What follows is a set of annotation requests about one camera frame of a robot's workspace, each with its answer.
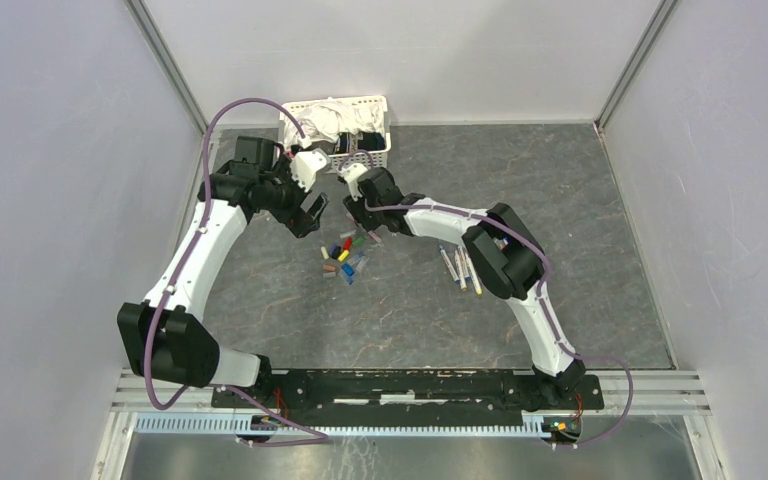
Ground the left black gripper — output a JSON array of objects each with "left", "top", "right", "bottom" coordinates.
[{"left": 259, "top": 155, "right": 329, "bottom": 238}]

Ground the clear blue-tinted pen cap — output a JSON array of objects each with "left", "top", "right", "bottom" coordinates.
[{"left": 354, "top": 256, "right": 369, "bottom": 273}]

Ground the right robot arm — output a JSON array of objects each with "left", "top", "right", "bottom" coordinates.
[{"left": 339, "top": 163, "right": 586, "bottom": 408}]

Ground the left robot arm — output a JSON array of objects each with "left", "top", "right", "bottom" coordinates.
[{"left": 117, "top": 136, "right": 330, "bottom": 408}]

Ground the translucent blue pen cap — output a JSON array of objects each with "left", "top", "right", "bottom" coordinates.
[{"left": 340, "top": 263, "right": 356, "bottom": 285}]

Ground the black striped cloth in basket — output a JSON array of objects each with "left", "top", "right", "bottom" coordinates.
[{"left": 333, "top": 131, "right": 387, "bottom": 155}]

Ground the white cloth in basket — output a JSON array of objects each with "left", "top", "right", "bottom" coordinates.
[{"left": 279, "top": 95, "right": 388, "bottom": 146}]

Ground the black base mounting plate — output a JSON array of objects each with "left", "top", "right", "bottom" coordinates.
[{"left": 244, "top": 369, "right": 605, "bottom": 428}]

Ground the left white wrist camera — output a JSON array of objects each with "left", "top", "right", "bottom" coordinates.
[{"left": 290, "top": 149, "right": 331, "bottom": 193}]

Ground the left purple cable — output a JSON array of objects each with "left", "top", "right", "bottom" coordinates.
[{"left": 142, "top": 97, "right": 334, "bottom": 448}]

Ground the purple cable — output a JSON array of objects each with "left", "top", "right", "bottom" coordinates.
[
  {"left": 142, "top": 97, "right": 334, "bottom": 448},
  {"left": 338, "top": 149, "right": 636, "bottom": 449}
]

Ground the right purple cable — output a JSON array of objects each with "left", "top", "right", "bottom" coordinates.
[{"left": 338, "top": 149, "right": 636, "bottom": 449}]

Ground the slotted cable duct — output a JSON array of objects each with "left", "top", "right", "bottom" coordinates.
[{"left": 133, "top": 413, "right": 547, "bottom": 439}]

